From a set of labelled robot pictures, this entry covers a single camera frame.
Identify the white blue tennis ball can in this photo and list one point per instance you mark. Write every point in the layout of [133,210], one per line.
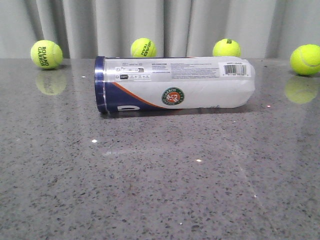
[147,84]

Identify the Head Team tennis ball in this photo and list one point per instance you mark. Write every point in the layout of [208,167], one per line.
[143,48]

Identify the Wilson tennis ball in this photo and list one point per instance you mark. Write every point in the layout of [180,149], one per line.
[226,47]

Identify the Roland Garros tennis ball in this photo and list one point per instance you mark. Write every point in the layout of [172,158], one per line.
[46,54]

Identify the plain yellow tennis ball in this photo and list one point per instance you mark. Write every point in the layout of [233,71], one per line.
[305,60]

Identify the grey pleated curtain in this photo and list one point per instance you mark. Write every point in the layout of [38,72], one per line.
[85,29]

